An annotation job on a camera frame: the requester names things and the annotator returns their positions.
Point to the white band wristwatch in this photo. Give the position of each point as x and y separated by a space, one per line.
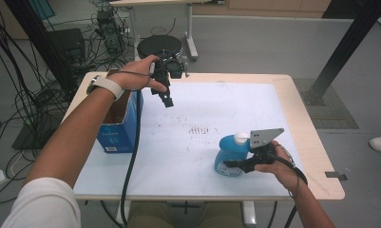
107 85

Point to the person's white shirt sleeve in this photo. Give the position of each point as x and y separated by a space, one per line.
45 205

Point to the blue bottle with white cap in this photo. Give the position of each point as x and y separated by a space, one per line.
231 148

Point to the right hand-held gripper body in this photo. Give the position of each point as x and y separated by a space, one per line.
262 152

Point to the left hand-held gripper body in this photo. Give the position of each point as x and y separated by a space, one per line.
170 68

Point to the grey tape piece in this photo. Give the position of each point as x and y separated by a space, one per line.
336 176

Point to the person's left hand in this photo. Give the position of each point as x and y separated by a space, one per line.
134 76

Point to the person's right hand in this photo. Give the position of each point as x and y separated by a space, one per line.
280 172

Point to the computer tower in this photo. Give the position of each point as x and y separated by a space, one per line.
110 31

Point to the white table leg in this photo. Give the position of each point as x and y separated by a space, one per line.
249 213

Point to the white shoe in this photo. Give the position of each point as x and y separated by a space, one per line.
380 144

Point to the person's legs in khaki trousers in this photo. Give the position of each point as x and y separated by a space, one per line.
150 217

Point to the black equipment box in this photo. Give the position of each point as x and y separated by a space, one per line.
67 44

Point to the black metal stand post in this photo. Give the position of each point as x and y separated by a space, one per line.
346 47
39 41

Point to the white background desk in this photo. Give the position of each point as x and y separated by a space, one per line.
191 31

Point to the grey floor mat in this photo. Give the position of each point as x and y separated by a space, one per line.
333 107

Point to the blue cardboard box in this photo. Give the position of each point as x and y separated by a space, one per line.
121 136

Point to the black round stool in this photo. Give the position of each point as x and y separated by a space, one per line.
159 46

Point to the white table mat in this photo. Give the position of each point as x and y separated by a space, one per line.
185 171

